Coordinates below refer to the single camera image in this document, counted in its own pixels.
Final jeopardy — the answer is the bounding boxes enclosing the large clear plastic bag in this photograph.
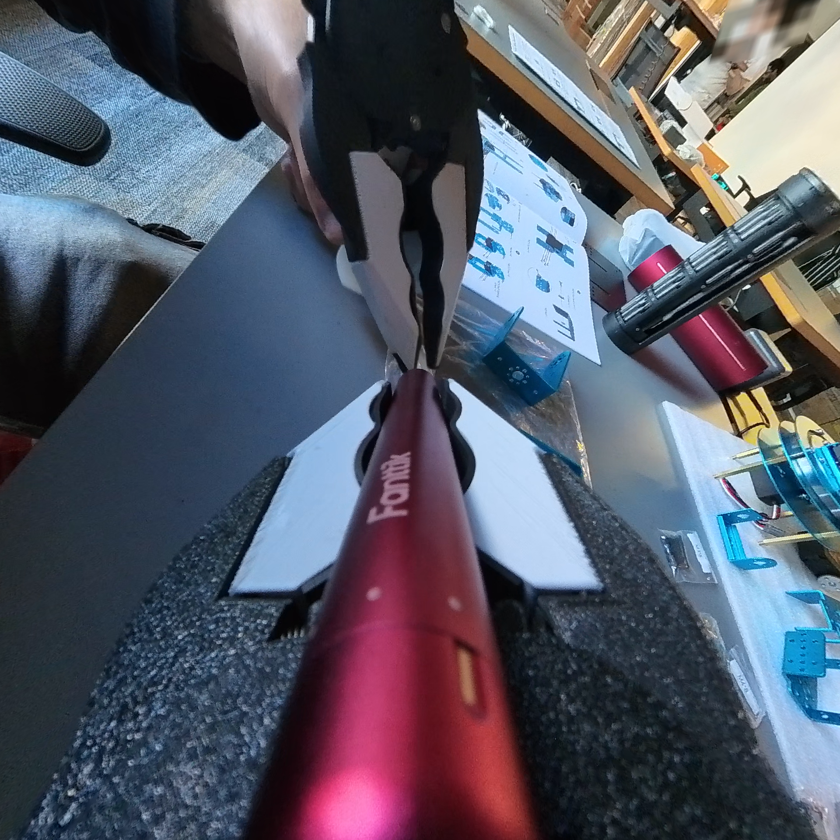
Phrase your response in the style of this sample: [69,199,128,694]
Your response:
[387,282,585,476]

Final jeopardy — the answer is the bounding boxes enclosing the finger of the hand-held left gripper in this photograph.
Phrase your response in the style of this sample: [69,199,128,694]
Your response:
[351,148,422,368]
[419,161,471,368]

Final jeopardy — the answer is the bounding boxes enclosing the person's left forearm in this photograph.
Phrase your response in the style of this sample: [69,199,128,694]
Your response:
[36,0,265,141]

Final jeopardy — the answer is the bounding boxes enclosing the person's left hand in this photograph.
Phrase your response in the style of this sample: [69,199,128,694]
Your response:
[226,0,345,247]

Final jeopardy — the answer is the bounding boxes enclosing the white instruction manual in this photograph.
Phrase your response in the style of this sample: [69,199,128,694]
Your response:
[459,108,603,366]

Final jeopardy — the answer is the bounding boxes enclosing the storage shelf with boxes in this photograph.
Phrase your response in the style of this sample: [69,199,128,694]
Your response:
[545,0,729,89]

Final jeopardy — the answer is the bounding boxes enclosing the white foam sheet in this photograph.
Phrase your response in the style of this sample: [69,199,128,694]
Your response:
[659,400,840,818]

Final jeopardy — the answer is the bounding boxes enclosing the small blue U bracket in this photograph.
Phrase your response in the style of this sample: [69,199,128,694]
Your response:
[715,508,778,578]

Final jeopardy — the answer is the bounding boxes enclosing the crumpled white plastic bag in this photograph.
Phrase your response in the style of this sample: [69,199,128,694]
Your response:
[619,209,683,263]

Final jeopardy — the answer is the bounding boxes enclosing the black cylindrical bit holder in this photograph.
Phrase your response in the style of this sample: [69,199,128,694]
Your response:
[602,167,840,355]

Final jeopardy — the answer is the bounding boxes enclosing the red cylindrical screwdriver case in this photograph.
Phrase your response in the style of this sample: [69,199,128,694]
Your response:
[626,246,770,395]

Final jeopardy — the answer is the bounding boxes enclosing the grey desk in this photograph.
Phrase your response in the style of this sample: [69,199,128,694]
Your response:
[0,151,840,840]

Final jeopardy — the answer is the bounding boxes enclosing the person's clothed body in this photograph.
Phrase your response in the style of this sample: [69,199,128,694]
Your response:
[0,193,206,429]

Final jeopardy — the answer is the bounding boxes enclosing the blue holed U bracket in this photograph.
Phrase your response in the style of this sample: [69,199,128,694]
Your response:
[783,629,840,726]

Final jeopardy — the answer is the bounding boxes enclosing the wood-edged table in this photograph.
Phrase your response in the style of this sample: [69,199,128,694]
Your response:
[459,0,677,217]

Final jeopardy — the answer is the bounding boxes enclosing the white printed paper sheet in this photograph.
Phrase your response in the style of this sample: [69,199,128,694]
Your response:
[508,25,641,165]

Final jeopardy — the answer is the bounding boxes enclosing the black office chair with armrests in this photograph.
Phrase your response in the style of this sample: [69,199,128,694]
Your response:
[0,52,110,166]

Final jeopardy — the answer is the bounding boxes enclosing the wooden side table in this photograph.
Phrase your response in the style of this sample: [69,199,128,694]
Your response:
[630,85,840,368]

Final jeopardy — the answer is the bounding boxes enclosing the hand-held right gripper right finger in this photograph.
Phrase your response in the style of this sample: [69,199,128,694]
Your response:
[437,379,605,596]

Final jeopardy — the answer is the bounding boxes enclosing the pile of small hardware bags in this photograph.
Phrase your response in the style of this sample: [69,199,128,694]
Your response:
[699,610,769,729]

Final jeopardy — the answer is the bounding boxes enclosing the round blue robot base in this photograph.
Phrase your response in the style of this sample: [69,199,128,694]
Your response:
[712,413,840,549]

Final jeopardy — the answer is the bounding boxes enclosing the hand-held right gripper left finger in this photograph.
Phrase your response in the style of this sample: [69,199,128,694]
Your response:
[228,381,396,596]

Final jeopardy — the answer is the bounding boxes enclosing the white divider panel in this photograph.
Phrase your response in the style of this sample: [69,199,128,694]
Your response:
[709,26,840,198]

